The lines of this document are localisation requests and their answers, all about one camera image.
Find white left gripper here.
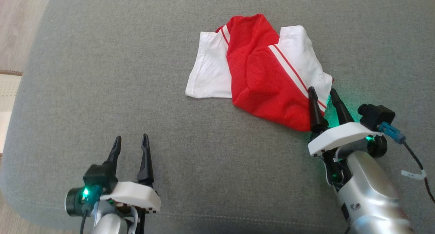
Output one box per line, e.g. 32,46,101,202
65,133,161,234

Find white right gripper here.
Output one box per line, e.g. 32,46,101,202
307,86,388,187

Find red and white basketball jersey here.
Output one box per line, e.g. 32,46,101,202
185,13,334,132

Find large grey sofa seat cushion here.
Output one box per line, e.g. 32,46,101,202
0,0,435,234

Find beige rug with brown edge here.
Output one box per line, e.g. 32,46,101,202
0,70,23,156

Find black left cable blue plug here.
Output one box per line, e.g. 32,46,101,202
79,193,102,234

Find black cable blue plug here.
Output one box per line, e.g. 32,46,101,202
79,193,102,234
377,121,435,205

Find black right cable blue plug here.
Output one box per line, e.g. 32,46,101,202
377,121,435,205

